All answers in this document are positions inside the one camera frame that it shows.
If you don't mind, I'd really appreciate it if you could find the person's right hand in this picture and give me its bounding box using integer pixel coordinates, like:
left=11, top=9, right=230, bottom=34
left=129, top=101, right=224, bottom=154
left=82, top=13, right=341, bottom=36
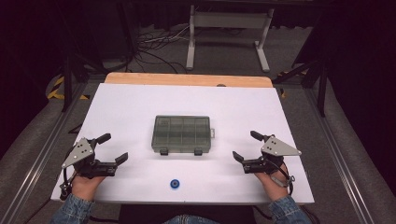
left=254, top=169, right=290, bottom=202

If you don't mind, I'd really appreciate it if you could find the person's left hand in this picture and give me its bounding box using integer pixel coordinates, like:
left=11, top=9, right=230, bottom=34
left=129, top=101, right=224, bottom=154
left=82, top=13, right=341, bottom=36
left=70, top=174, right=107, bottom=202

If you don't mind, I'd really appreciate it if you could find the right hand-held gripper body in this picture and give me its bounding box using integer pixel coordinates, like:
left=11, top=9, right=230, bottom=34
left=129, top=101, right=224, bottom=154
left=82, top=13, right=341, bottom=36
left=242, top=135, right=303, bottom=175

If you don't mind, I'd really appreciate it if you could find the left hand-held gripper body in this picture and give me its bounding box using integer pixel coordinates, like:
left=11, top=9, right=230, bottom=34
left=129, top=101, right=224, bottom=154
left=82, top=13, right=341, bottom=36
left=61, top=137, right=120, bottom=179

